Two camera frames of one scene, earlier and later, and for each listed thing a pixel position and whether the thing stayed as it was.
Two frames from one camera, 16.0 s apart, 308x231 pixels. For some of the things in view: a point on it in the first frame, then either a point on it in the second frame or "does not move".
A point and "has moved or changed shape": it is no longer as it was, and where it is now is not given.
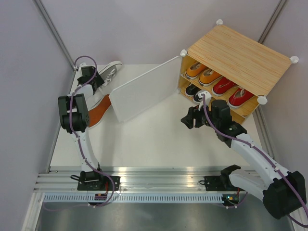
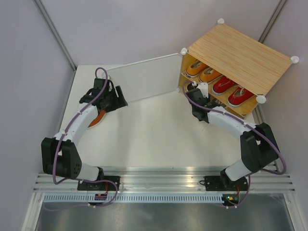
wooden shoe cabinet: (232, 67) does not move
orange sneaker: (208, 76) does not move
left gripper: (99, 80) to (119, 102)
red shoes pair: (238, 96) does not move
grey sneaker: (108, 72) has moved or changed shape
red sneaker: (222, 85) does not move
